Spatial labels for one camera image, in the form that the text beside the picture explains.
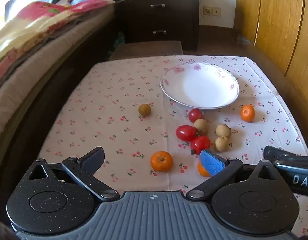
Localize tan longan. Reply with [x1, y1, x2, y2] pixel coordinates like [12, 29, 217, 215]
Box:
[193, 119, 209, 135]
[216, 124, 231, 138]
[215, 137, 230, 152]

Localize red cherry tomato bottom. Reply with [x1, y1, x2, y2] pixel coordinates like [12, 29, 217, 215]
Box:
[190, 135, 211, 155]

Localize red cherry tomato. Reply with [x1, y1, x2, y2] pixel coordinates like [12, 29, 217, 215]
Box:
[175, 125, 198, 142]
[190, 135, 211, 155]
[188, 108, 204, 123]

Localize mandarin orange with stem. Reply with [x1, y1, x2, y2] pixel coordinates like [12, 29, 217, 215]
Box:
[150, 151, 173, 172]

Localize red cherry tomato top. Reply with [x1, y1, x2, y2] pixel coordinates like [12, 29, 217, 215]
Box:
[188, 108, 204, 123]

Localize brown longan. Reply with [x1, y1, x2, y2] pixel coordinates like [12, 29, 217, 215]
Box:
[138, 103, 151, 117]

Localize cherry print tablecloth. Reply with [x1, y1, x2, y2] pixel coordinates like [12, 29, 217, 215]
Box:
[36, 55, 308, 237]

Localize white floral ceramic plate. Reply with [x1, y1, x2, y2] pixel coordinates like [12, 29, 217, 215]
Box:
[160, 62, 240, 110]

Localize beige mattress bed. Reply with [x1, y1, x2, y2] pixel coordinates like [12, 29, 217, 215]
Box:
[0, 3, 114, 148]

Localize small dark wooden stool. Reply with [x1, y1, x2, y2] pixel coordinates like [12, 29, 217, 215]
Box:
[109, 41, 183, 61]

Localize floral pink yellow quilt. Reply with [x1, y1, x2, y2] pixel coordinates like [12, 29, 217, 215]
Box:
[0, 0, 114, 80]

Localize wooden wardrobe doors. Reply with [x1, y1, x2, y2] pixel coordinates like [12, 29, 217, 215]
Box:
[234, 0, 308, 106]

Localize dark wooden nightstand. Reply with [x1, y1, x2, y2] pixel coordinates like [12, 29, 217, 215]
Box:
[114, 0, 199, 51]

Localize wall power socket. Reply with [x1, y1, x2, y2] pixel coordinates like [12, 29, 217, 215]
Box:
[203, 6, 221, 17]

